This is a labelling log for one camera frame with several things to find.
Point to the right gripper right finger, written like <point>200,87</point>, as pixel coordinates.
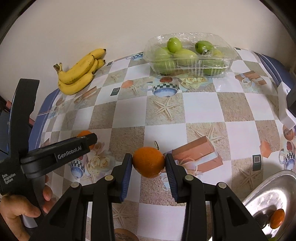
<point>230,218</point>

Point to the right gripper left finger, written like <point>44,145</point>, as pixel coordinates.
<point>67,219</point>

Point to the large orange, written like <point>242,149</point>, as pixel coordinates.
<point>277,219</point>

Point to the green mango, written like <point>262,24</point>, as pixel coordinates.
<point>271,238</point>

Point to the person's left hand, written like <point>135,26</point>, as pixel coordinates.
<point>12,207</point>

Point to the large steel bowl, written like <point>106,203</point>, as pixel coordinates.
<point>276,192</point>

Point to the blue cloth table cover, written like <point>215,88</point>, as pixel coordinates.
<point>36,132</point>

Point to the patterned checkered tablecloth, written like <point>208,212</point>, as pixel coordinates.
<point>237,115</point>

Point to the yellow banana bunch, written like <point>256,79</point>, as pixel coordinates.
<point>81,74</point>

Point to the white charger dock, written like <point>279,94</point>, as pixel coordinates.
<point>285,116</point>

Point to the black charger block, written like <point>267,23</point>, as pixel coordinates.
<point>291,100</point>

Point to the clear plastic fruit tray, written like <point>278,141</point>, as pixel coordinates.
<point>195,54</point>

